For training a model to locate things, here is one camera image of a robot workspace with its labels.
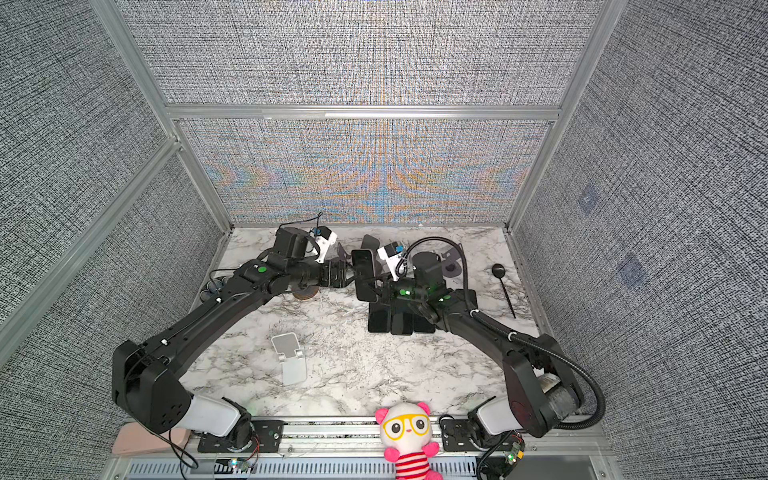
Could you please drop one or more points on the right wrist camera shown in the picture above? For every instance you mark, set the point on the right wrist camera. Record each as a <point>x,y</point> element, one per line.
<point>391,254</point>

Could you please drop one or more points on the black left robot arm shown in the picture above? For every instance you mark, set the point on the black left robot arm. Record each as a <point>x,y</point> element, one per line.
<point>146,376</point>

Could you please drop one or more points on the white flat phone stand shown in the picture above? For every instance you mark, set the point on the white flat phone stand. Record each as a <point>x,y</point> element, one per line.
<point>291,358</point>

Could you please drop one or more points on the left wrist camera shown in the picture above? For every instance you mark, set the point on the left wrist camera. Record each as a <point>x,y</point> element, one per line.
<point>324,239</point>

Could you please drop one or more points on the phone with pink edge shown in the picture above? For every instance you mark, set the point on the phone with pink edge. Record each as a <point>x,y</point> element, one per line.
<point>364,275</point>

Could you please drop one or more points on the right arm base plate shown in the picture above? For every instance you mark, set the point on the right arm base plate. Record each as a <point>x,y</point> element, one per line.
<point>463,435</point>

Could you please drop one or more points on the grey round back stand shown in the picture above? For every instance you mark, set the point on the grey round back stand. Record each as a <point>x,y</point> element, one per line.
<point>451,262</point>

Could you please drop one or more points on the pink eraser block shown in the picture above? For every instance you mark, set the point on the pink eraser block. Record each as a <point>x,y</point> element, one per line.
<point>134,439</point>

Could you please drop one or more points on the pink white plush toy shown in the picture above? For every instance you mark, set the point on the pink white plush toy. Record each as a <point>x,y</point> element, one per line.
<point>406,433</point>

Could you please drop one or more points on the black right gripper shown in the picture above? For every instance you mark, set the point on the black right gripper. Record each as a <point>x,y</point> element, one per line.
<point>387,291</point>

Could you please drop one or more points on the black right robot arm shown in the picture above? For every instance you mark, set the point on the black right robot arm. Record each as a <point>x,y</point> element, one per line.
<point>545,390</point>

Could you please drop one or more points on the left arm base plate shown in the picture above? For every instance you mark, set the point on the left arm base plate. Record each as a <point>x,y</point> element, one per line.
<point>263,436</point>

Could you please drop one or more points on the black spoon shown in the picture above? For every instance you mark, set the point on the black spoon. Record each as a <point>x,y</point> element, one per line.
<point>499,272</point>

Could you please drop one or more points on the grey flower shaped bowl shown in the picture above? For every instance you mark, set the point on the grey flower shaped bowl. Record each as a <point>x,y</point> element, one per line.
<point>211,289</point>

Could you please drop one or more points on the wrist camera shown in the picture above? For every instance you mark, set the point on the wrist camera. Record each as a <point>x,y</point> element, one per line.
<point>391,254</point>
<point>324,239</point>

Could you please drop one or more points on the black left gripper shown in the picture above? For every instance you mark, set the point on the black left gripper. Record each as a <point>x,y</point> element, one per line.
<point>330,280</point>

